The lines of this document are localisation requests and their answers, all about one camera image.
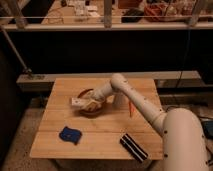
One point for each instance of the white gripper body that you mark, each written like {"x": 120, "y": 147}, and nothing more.
{"x": 79, "y": 102}

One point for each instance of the translucent bottle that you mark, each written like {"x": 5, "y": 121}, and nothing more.
{"x": 119, "y": 100}

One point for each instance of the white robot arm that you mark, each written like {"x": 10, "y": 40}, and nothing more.
{"x": 184, "y": 147}

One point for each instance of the wooden table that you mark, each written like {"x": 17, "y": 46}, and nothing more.
{"x": 100, "y": 136}

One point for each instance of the blue cloth toy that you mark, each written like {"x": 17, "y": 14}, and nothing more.
{"x": 70, "y": 135}

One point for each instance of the orange carrot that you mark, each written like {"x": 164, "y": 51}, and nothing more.
{"x": 131, "y": 109}

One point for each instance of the diagonal metal pole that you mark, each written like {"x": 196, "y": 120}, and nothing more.
{"x": 26, "y": 69}

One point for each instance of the black white striped object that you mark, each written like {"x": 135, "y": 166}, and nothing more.
{"x": 133, "y": 148}

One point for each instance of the black object on shelf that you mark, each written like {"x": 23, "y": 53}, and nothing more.
{"x": 132, "y": 15}

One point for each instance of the red basket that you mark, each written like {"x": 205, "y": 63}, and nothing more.
{"x": 156, "y": 12}

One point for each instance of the grey metal rail beam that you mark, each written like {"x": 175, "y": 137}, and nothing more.
{"x": 164, "y": 79}

